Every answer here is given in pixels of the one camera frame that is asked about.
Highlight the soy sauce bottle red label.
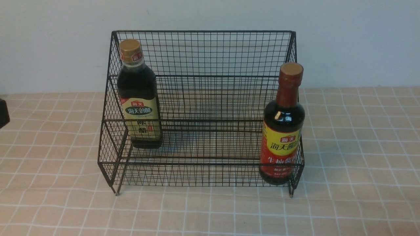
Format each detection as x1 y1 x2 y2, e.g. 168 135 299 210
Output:
259 62 305 186

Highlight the dark vinegar bottle gold cap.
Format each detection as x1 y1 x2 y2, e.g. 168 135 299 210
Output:
117 39 163 149

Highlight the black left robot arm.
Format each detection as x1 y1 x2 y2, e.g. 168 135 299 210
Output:
0 99 10 128

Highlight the pink checkered tablecloth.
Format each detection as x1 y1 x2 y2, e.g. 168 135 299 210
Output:
1 87 419 236

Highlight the black wire mesh shelf rack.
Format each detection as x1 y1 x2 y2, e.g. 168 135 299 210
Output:
97 30 305 197

